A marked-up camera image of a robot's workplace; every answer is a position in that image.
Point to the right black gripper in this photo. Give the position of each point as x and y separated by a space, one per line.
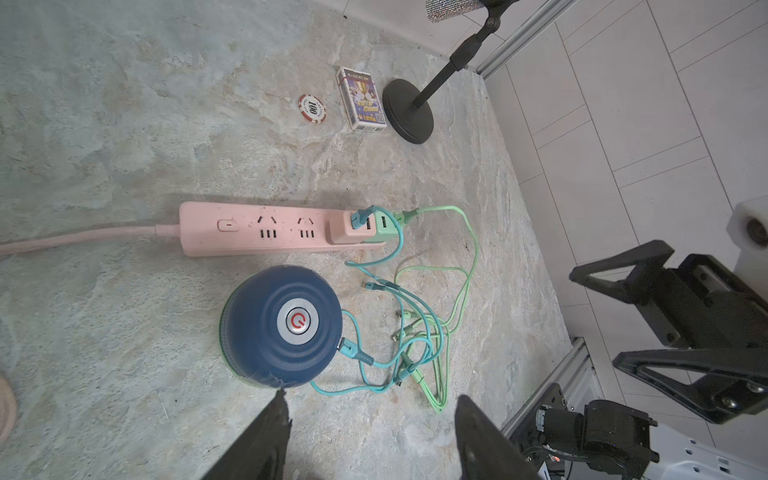
714 300

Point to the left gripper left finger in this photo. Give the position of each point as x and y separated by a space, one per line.
260 451

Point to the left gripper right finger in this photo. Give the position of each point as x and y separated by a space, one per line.
484 451

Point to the blue cordless meat grinder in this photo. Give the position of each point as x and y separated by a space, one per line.
281 327

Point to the pink power strip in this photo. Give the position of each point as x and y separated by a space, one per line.
221 229

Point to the pink USB charger adapter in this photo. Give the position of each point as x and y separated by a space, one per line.
354 225

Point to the green USB charger adapter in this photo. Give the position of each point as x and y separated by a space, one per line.
380 227

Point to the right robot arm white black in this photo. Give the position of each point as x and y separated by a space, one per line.
612 438

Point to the small playing card box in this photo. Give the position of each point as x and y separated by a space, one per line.
361 100

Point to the silver microphone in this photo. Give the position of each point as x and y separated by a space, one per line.
441 10

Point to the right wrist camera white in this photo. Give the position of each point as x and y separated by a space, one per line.
747 228

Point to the aluminium rail frame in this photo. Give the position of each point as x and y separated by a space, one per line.
570 386

